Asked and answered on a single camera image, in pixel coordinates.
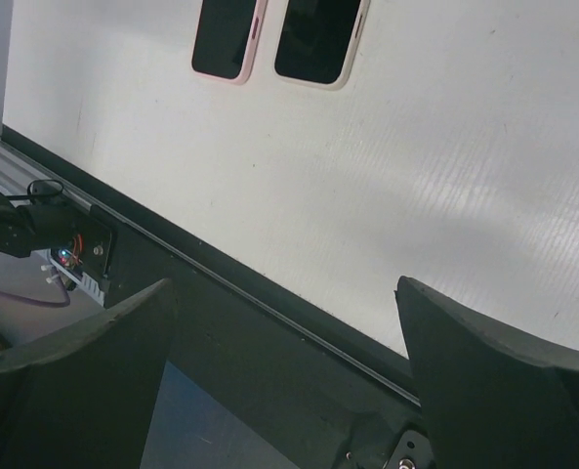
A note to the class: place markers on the left white cable duct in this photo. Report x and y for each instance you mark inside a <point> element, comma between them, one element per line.
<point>70,268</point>

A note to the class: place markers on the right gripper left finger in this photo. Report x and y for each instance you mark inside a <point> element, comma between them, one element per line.
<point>84,395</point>

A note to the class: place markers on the phone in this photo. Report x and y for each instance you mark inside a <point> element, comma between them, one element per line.
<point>318,41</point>

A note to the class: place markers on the purple smartphone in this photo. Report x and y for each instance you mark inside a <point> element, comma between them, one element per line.
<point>225,39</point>

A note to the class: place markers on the front aluminium rail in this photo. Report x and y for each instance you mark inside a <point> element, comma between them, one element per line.
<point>17,171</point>

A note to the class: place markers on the pink phone case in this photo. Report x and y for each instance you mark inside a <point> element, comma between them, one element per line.
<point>250,54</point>

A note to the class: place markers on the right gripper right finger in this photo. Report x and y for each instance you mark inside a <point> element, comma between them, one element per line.
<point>491,395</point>

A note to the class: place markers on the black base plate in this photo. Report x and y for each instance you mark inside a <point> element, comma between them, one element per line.
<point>257,377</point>

